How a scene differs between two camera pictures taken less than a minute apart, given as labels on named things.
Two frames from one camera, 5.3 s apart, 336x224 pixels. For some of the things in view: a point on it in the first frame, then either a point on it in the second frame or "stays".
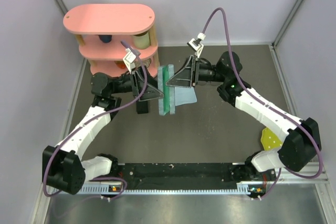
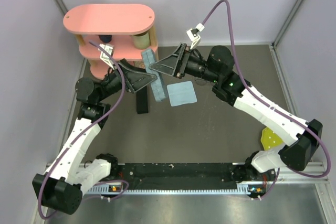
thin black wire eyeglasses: [214, 83] stays
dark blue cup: [105, 38] stays
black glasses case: [142, 107] stays
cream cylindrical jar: [142, 42] stays
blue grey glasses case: [167, 103] to [158, 86]
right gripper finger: [190, 63] to [179, 49]
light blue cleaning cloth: [184, 95] stays
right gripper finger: [183, 77] to [167, 65]
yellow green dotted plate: [269, 140] stays
